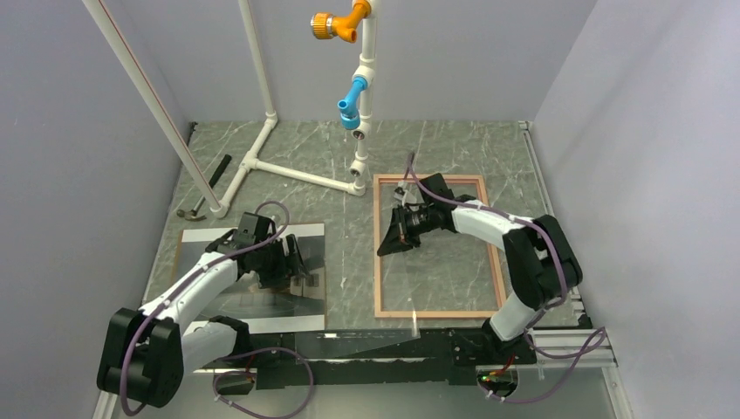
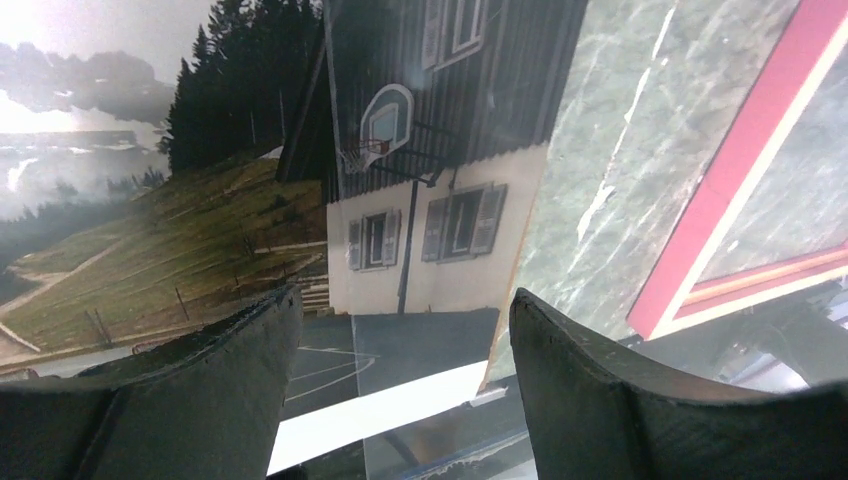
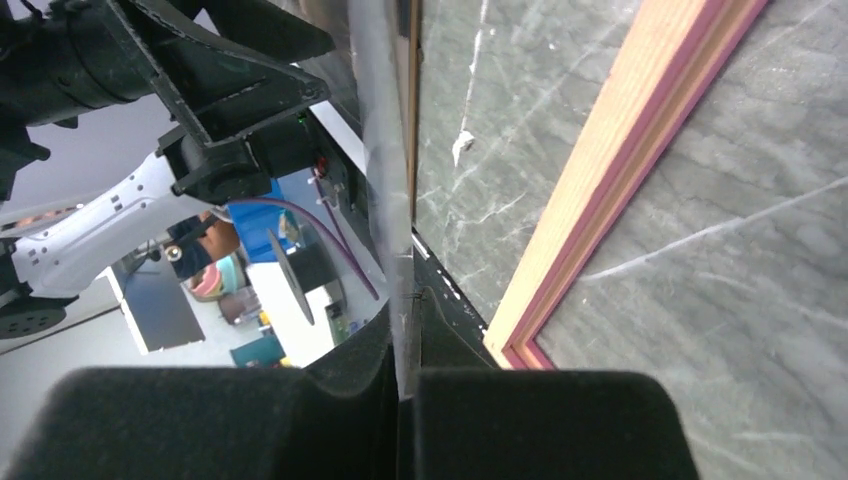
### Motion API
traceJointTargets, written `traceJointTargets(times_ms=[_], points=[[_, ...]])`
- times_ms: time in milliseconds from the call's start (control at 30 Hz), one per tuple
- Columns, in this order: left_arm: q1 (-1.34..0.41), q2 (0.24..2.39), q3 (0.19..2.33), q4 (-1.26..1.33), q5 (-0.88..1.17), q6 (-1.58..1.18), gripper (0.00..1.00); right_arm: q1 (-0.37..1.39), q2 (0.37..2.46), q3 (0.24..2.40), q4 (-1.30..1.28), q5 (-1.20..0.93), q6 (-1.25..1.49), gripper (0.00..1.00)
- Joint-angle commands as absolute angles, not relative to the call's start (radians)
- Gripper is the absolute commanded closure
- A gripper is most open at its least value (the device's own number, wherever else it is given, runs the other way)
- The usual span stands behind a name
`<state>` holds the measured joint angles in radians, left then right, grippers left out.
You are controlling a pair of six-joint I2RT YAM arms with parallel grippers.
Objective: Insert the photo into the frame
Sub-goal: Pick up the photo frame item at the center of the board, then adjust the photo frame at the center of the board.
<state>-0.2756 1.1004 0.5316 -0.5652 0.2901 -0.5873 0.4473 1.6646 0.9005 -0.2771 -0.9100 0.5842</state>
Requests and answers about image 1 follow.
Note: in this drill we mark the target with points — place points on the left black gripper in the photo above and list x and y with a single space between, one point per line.
284 267

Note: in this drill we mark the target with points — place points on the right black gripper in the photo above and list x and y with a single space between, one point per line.
397 238

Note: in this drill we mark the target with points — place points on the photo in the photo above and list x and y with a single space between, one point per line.
254 300

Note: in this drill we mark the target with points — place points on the clear glass pane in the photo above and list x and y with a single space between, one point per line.
349 324

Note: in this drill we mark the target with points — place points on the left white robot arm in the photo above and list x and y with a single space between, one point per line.
148 350

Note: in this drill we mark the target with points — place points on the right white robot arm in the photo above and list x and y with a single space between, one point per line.
543 267

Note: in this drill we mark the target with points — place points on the blue nozzle fitting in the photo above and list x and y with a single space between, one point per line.
348 106

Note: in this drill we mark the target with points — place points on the white PVC pipe stand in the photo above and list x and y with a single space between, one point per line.
219 206

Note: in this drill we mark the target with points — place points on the orange nozzle fitting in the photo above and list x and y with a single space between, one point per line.
325 25

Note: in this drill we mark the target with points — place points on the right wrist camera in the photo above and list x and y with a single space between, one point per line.
405 197

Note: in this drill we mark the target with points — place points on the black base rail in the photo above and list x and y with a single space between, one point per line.
452 355

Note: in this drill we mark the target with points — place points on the aluminium extrusion rail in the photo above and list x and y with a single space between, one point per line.
555 348

